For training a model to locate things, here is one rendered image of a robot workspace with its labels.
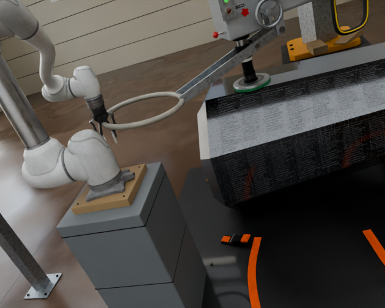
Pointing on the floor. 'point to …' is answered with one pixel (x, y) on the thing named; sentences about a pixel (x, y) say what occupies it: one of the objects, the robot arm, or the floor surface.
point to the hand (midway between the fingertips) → (110, 140)
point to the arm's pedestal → (139, 249)
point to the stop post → (20, 255)
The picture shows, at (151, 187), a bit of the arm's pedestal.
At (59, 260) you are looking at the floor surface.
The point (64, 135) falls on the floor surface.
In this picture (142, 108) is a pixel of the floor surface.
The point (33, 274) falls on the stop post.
